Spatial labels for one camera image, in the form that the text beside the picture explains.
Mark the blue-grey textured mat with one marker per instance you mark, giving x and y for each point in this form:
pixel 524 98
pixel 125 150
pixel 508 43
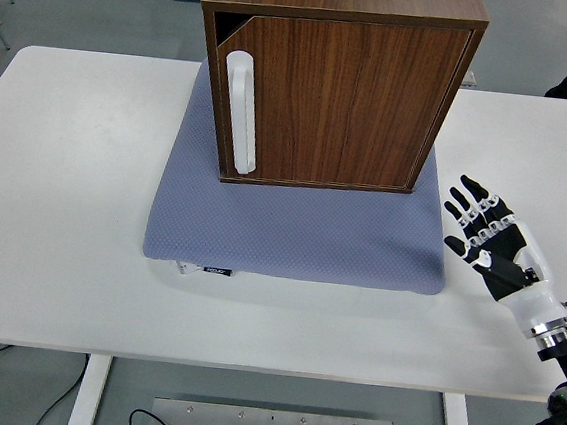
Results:
pixel 271 231

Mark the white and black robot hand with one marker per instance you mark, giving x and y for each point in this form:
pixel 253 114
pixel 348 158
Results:
pixel 506 249

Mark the brown wooden cabinet door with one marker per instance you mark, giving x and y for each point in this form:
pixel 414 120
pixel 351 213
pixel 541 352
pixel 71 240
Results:
pixel 354 104

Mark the white mat tag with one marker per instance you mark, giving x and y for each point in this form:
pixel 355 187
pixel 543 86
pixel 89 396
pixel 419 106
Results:
pixel 185 268

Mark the black mat label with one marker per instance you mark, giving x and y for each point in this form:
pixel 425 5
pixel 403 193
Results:
pixel 218 270

